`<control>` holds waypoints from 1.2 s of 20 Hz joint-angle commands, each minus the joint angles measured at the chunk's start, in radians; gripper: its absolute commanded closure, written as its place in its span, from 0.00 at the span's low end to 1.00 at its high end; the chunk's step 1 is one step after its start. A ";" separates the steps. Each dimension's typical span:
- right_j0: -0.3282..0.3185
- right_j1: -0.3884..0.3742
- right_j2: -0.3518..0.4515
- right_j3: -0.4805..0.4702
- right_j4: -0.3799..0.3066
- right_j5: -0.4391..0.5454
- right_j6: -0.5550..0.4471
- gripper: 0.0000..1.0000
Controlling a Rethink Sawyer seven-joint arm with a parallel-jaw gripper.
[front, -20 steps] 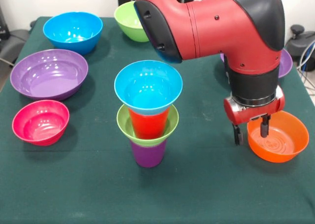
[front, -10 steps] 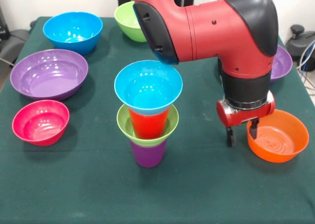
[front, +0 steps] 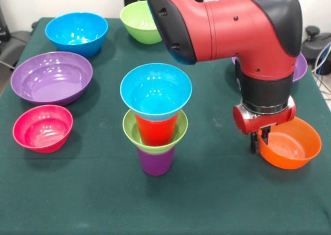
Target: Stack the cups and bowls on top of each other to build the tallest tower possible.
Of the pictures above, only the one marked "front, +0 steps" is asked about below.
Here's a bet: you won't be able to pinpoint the red cup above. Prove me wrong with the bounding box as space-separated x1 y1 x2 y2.
134 111 179 147

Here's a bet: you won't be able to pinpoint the black grey machine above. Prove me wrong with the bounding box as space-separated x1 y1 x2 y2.
301 25 331 65

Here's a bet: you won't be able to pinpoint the pink bowl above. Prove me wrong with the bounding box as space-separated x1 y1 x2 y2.
12 104 74 153

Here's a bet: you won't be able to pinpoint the grey cable bundle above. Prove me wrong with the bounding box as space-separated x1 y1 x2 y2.
311 42 331 101

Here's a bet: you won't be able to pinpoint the large blue bowl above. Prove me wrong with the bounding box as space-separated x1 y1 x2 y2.
44 12 109 58

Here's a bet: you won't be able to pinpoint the orange bowl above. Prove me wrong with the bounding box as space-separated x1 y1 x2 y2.
258 116 322 170

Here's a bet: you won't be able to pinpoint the white cable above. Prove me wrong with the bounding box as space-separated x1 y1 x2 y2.
0 60 16 70

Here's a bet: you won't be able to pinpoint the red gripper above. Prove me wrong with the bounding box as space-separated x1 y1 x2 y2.
232 95 297 154

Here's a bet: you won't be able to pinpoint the small green bowl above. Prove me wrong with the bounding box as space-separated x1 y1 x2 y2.
122 108 189 154

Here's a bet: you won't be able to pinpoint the purple cup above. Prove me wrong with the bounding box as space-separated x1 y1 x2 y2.
136 146 176 177

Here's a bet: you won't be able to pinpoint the dark green tablecloth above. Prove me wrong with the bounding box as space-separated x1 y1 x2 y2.
0 17 331 235

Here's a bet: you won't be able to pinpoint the black office chair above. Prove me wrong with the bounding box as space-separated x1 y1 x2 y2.
0 30 33 65

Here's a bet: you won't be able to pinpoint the small blue bowl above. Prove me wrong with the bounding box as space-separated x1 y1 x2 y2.
119 62 193 122

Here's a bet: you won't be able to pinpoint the wide purple bowl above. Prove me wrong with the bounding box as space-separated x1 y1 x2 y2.
231 53 308 83
10 51 94 106

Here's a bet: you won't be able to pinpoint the large green bowl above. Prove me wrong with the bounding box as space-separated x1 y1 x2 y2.
119 0 163 45

